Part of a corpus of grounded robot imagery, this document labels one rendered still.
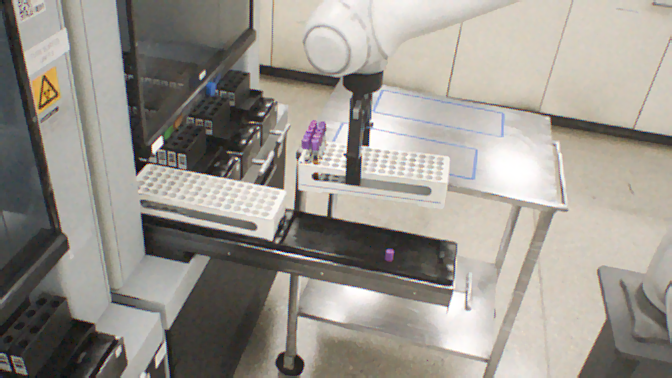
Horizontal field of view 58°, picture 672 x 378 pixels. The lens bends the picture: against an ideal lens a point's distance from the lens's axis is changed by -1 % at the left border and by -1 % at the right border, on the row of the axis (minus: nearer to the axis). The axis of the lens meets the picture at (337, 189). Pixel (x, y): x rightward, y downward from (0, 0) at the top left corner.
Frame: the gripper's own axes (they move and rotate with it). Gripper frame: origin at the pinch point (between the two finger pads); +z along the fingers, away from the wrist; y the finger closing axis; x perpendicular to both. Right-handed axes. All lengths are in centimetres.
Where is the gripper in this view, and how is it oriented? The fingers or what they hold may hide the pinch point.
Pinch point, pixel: (357, 160)
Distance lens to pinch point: 124.5
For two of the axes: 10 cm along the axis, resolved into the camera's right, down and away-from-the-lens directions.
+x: -9.8, -1.3, 1.4
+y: 1.9, -5.5, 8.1
